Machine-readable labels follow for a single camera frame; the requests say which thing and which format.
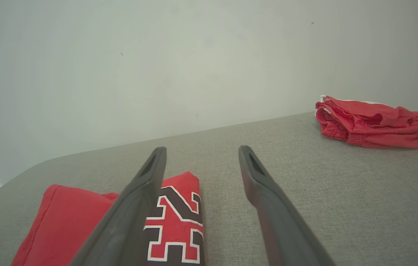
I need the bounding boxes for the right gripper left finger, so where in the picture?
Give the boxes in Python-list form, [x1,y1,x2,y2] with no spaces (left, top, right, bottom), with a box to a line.
[69,147,168,266]

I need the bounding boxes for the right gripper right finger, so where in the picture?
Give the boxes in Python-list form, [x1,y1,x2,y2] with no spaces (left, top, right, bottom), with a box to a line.
[238,145,337,266]

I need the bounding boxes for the red number 23 basketball jersey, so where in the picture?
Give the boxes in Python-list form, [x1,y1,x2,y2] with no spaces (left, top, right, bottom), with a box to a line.
[11,171,205,266]

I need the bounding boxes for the red shorts with white waistband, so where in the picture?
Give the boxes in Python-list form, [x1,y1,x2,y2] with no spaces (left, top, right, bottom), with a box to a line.
[315,95,418,149]

